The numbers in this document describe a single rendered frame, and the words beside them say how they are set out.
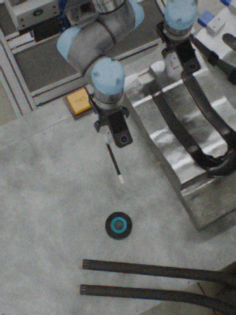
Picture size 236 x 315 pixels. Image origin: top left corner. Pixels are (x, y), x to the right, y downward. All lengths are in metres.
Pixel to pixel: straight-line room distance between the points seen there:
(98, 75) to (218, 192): 0.59
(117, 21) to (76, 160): 0.54
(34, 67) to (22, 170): 0.85
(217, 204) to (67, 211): 0.45
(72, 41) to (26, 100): 1.12
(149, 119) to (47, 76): 0.89
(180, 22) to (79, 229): 0.69
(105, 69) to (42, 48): 1.28
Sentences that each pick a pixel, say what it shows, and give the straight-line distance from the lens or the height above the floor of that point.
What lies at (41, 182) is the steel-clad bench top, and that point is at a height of 0.80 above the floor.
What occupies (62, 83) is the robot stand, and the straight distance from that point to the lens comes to 2.56.
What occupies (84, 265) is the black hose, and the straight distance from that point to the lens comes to 1.75.
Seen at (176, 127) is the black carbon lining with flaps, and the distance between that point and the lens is 1.80.
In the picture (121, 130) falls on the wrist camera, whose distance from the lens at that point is 1.56.
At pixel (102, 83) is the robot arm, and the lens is 1.38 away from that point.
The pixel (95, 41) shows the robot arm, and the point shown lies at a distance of 1.45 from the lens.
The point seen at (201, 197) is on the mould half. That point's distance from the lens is 1.78.
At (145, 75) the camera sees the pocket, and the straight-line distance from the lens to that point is 1.88.
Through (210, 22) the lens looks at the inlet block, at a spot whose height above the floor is 0.88.
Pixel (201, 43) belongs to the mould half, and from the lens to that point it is 1.96.
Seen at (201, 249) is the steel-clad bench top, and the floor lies 0.80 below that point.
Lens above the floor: 2.57
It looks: 75 degrees down
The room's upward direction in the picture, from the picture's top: 3 degrees clockwise
